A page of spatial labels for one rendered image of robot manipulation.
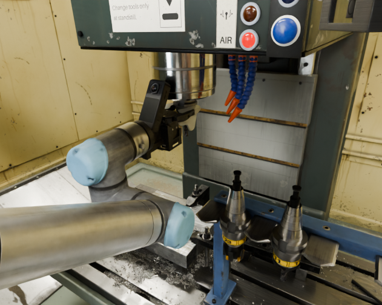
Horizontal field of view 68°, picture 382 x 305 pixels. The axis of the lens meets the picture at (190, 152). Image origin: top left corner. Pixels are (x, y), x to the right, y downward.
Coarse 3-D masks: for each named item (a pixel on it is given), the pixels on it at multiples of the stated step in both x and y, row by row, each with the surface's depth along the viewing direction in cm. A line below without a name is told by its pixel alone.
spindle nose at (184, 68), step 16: (160, 64) 63; (176, 64) 62; (192, 64) 62; (208, 64) 64; (176, 80) 63; (192, 80) 63; (208, 80) 65; (176, 96) 65; (192, 96) 65; (208, 96) 68
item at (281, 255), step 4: (276, 252) 53; (280, 252) 52; (284, 252) 52; (280, 256) 52; (284, 256) 52; (300, 256) 53; (284, 260) 52; (288, 260) 52; (292, 260) 52; (296, 260) 52; (280, 264) 53
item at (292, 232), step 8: (288, 208) 49; (296, 208) 49; (288, 216) 49; (296, 216) 49; (280, 224) 52; (288, 224) 50; (296, 224) 49; (280, 232) 51; (288, 232) 50; (296, 232) 50; (288, 240) 50; (296, 240) 50
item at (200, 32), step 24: (72, 0) 53; (96, 0) 50; (192, 0) 41; (216, 0) 39; (240, 0) 37; (264, 0) 36; (312, 0) 33; (96, 24) 52; (192, 24) 42; (216, 24) 40; (240, 24) 38; (264, 24) 37; (312, 24) 35; (96, 48) 55; (120, 48) 52; (144, 48) 49; (168, 48) 46; (192, 48) 44; (216, 48) 41; (240, 48) 40; (264, 48) 38; (312, 48) 39
